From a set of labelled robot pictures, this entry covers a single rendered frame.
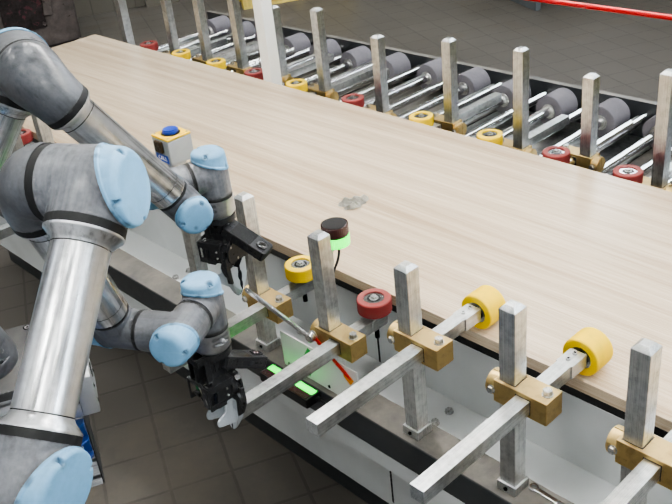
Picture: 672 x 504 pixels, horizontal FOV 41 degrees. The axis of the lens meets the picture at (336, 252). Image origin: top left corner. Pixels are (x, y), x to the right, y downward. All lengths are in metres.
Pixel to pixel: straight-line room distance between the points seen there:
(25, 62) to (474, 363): 1.13
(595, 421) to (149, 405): 1.86
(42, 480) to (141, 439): 2.00
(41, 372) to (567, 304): 1.17
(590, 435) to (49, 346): 1.14
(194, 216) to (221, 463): 1.40
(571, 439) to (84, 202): 1.16
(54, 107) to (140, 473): 1.69
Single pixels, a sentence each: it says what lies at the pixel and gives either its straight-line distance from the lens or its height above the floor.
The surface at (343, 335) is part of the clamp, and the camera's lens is 1.97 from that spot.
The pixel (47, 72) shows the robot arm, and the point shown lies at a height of 1.56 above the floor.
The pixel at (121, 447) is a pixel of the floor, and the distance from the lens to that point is 3.18.
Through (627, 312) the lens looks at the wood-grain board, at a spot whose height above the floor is 0.90.
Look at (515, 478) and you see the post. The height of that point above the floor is 0.74.
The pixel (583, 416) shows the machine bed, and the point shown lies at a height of 0.76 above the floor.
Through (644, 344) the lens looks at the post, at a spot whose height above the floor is 1.16.
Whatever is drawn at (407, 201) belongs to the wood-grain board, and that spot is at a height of 0.90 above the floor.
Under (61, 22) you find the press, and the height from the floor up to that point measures 0.20.
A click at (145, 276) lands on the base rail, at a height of 0.70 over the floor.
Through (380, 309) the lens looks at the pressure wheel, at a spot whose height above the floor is 0.90.
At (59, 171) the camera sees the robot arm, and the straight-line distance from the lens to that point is 1.30.
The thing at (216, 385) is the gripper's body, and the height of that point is 0.96.
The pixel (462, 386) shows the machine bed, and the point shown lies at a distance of 2.12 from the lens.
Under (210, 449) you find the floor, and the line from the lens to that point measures 3.07.
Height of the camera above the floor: 2.01
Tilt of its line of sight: 30 degrees down
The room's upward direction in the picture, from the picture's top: 7 degrees counter-clockwise
